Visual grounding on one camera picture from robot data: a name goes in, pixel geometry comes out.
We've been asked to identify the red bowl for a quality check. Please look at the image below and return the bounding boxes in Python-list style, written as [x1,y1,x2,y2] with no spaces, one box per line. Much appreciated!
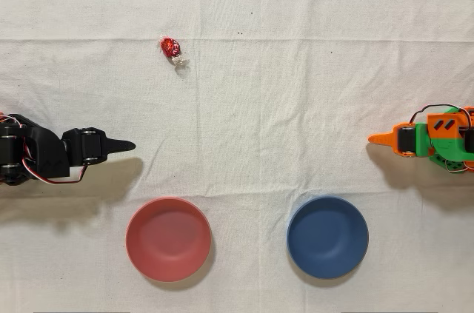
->
[124,196,213,283]

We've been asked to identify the blue bowl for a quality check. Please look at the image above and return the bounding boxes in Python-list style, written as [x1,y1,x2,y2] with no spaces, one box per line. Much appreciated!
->
[286,195,370,280]

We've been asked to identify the thin servo cable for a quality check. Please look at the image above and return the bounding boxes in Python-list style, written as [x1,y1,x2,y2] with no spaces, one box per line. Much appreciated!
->
[409,104,474,129]

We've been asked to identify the red candy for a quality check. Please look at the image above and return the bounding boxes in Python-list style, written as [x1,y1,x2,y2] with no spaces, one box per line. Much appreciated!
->
[158,35,190,69]

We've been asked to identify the white cloth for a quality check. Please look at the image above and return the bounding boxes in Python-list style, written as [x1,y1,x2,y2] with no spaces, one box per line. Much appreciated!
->
[0,0,474,313]

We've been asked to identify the red white servo cable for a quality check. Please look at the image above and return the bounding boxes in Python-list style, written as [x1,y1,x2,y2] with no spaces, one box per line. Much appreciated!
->
[21,135,90,185]

